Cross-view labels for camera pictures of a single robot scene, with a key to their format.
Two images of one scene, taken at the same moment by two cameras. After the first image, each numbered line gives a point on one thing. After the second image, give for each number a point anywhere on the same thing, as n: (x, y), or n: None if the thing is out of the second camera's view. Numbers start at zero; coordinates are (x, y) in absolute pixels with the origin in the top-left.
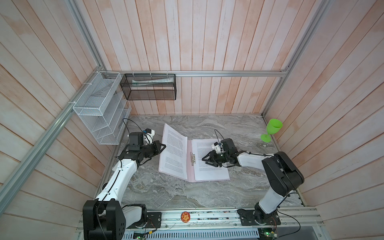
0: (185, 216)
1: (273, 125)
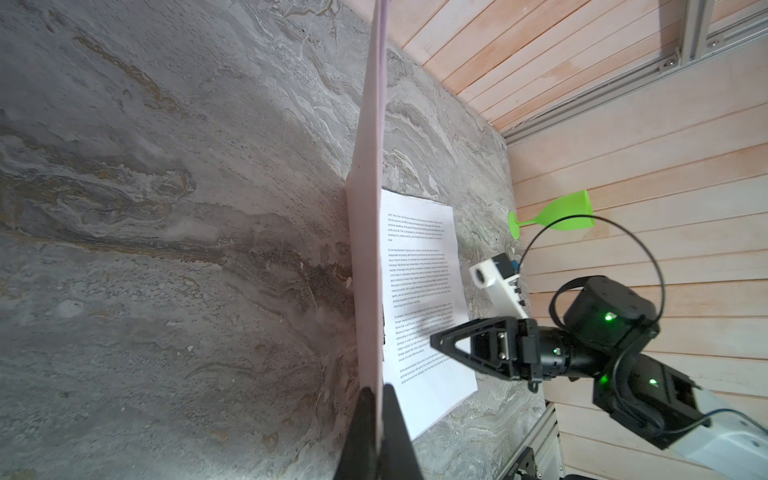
0: None
1: (574, 204)
